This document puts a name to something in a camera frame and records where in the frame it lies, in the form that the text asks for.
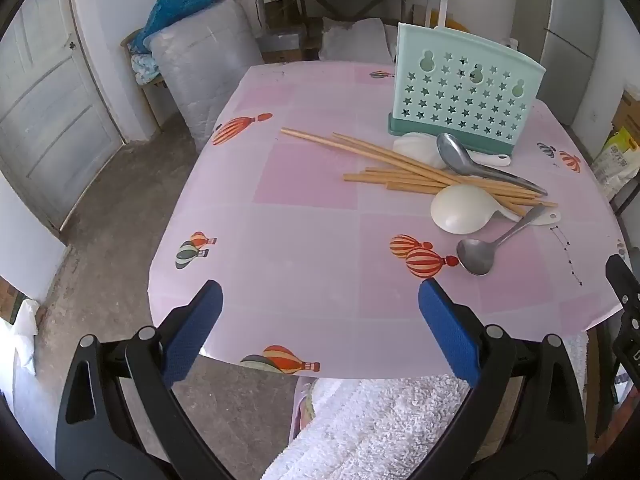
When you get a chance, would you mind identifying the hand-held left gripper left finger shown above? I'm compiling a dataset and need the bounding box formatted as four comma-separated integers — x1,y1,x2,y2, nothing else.
55,280,228,480

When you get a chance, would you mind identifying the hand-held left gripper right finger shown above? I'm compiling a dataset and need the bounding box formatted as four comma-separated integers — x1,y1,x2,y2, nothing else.
410,278,588,480

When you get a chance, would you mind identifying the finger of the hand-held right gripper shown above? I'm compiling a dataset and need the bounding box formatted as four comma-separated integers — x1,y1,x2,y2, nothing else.
605,254,640,386

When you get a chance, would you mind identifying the small metal spoon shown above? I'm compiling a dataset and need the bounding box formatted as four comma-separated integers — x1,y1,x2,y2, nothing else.
456,204,547,277

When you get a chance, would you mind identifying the white rice paddle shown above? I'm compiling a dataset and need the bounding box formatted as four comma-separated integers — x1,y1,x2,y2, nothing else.
431,184,562,235

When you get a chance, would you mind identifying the bunch of wooden chopsticks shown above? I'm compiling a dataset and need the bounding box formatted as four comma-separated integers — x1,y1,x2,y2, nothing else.
280,127,558,216

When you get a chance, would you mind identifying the large metal spoon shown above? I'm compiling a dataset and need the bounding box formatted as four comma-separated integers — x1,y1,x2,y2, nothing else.
436,132,549,197

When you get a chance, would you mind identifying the teal star-holed utensil holder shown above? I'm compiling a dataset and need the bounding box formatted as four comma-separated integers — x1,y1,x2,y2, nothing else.
387,22,547,155

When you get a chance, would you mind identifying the yellow-green rice bag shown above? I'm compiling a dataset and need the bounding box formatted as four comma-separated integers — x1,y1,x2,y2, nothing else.
592,127,640,201

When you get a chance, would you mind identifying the white towel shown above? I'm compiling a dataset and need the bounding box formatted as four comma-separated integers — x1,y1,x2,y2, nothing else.
262,332,591,480

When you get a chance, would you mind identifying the white plastic bag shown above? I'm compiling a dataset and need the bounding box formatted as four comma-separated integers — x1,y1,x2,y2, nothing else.
10,299,40,376

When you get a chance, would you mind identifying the large printed cardboard box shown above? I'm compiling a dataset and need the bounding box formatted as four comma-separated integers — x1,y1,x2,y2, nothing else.
612,90,640,133

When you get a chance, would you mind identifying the wooden chair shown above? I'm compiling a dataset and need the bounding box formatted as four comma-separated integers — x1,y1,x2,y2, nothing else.
120,27,171,131

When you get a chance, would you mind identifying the silver fridge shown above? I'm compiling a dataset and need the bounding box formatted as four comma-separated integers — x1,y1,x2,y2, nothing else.
540,0,608,128

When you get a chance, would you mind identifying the grey bagged quilt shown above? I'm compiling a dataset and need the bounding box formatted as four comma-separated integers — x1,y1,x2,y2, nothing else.
149,0,261,153

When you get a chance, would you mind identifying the grey panel door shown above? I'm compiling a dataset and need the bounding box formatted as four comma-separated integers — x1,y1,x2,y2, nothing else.
0,0,126,233

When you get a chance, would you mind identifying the patterned blue cloth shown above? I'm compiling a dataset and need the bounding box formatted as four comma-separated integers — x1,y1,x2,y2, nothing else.
131,52,163,85

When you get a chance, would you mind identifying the white bagged pillow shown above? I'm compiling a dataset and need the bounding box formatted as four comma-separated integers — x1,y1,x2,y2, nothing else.
320,16,393,63

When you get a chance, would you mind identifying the blue plastic bag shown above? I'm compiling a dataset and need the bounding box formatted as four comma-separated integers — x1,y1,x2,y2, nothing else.
129,0,221,53

